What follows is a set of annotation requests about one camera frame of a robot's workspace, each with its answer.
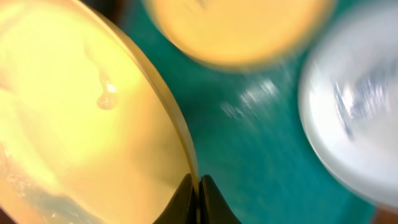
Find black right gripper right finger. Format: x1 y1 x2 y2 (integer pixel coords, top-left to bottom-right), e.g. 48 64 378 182
199 175 241 224

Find teal plastic tray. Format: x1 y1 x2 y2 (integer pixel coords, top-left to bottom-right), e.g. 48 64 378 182
121 1 375 223

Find yellow plate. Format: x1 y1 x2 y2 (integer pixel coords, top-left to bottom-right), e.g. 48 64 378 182
142 0 336 70
1 1 198 223

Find light blue plate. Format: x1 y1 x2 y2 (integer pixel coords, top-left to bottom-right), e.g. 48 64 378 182
298 1 397 208

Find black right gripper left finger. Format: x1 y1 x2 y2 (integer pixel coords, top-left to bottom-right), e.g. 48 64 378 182
154 174 197 224

